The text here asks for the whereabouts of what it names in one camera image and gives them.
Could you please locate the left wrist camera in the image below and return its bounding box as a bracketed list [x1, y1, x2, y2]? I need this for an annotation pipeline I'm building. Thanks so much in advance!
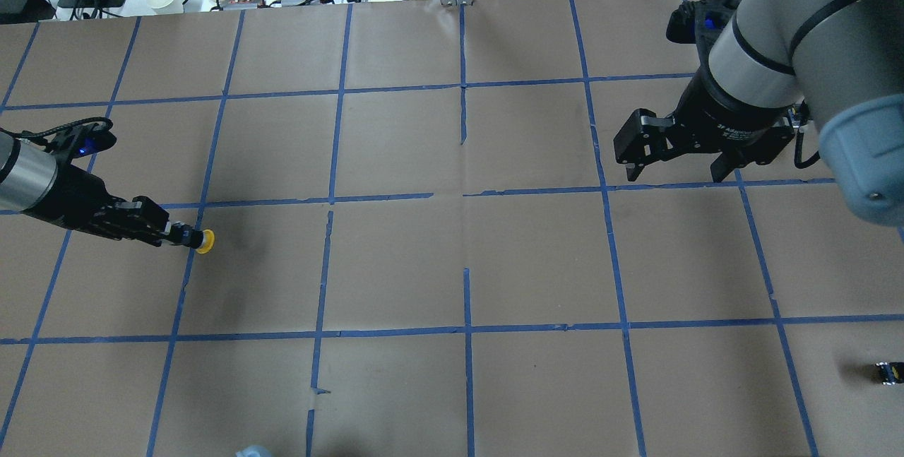
[41, 117, 117, 163]

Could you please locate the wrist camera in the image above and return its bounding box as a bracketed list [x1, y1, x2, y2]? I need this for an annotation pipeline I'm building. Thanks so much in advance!
[41, 117, 117, 163]
[665, 0, 742, 46]

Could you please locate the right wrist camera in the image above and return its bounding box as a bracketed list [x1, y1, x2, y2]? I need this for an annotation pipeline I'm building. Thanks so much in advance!
[665, 0, 742, 46]

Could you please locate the brown paper table cover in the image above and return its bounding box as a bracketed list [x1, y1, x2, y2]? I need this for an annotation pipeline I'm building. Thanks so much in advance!
[2, 0, 902, 456]

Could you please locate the white paper cup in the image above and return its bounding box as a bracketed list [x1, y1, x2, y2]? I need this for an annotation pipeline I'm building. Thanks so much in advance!
[145, 0, 184, 15]

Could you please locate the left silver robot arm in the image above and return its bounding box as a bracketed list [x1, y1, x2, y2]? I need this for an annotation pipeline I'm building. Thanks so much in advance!
[1, 117, 206, 247]

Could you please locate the yellow push button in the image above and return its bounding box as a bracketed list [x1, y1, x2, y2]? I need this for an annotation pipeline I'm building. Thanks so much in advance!
[167, 222, 215, 254]

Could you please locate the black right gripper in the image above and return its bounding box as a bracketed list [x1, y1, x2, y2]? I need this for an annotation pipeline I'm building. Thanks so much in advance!
[613, 69, 795, 183]

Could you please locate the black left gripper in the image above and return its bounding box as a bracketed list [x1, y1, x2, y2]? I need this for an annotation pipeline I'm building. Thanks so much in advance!
[32, 165, 172, 247]

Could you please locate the small black switch block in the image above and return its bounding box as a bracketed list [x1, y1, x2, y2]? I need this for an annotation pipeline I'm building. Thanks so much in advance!
[874, 362, 904, 386]

